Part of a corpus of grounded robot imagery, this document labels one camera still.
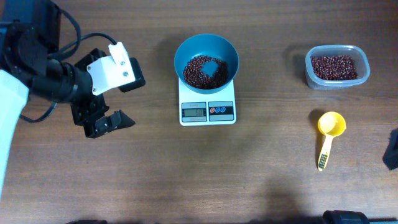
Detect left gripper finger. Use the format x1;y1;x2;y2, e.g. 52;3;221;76
83;110;136;138
118;57;146;92

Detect red adzuki beans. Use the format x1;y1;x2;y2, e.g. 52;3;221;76
183;55;228;90

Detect yellow plastic measuring scoop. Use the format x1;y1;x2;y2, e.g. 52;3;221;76
317;111;346;171

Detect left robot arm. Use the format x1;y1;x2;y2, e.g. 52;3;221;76
1;0;146;175

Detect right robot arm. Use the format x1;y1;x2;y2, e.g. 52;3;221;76
322;129;397;224

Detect blue plastic bowl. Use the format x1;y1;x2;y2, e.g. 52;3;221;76
174;34;239;94

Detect white digital kitchen scale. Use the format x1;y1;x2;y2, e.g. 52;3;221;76
178;79;237;126

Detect clear plastic container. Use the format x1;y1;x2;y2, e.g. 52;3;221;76
305;45;371;90

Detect left black cable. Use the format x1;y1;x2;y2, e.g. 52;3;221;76
19;7;118;123

